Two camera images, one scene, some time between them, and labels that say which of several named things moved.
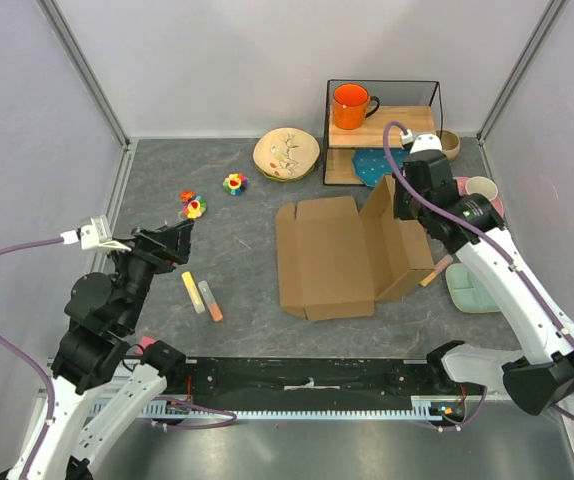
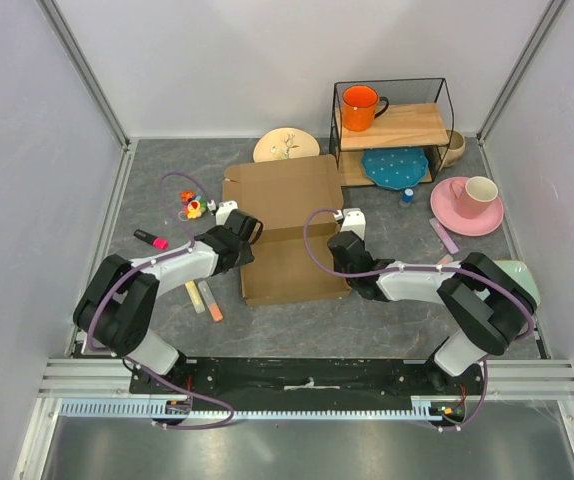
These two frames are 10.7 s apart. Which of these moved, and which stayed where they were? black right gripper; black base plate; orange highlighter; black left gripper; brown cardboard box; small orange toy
Moved: brown cardboard box; black left gripper; black right gripper
Stayed: small orange toy; black base plate; orange highlighter
